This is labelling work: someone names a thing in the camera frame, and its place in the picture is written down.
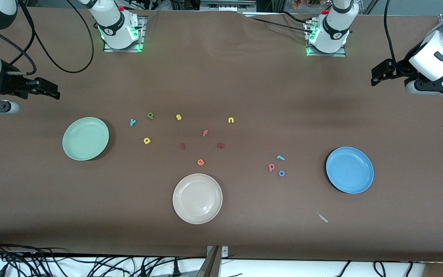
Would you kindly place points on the orange decorative objects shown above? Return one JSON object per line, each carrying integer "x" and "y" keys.
{"x": 306, "y": 3}

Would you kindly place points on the silver aluminium frame beam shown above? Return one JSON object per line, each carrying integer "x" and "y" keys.
{"x": 227, "y": 5}

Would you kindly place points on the metal table edge bracket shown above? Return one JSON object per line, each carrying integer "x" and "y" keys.
{"x": 214, "y": 265}

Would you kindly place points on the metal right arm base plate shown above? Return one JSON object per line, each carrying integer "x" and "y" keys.
{"x": 142, "y": 34}

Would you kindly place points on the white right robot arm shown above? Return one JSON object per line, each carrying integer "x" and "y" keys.
{"x": 115, "y": 19}

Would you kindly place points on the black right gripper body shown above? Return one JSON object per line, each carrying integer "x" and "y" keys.
{"x": 9, "y": 84}

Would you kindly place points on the pink foam letter p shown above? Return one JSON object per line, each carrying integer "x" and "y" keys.
{"x": 269, "y": 167}

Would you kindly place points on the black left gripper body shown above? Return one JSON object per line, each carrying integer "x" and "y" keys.
{"x": 401, "y": 67}

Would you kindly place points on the yellow foam letter a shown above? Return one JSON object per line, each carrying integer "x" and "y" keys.
{"x": 144, "y": 141}

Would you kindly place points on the teal letter y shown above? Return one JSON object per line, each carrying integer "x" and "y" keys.
{"x": 132, "y": 123}

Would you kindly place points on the dark red foam letter w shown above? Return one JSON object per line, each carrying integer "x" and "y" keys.
{"x": 221, "y": 145}

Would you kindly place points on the small grey scrap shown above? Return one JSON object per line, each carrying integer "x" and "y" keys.
{"x": 322, "y": 218}

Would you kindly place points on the green plate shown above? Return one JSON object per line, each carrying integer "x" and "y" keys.
{"x": 85, "y": 139}

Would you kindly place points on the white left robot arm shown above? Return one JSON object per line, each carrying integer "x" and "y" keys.
{"x": 337, "y": 23}

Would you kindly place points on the green letter q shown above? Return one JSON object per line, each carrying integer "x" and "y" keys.
{"x": 150, "y": 115}

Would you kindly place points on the blue plate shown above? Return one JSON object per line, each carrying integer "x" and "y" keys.
{"x": 349, "y": 170}

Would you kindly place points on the beige plate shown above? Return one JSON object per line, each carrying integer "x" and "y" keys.
{"x": 197, "y": 199}

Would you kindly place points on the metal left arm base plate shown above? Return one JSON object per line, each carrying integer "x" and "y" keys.
{"x": 340, "y": 54}

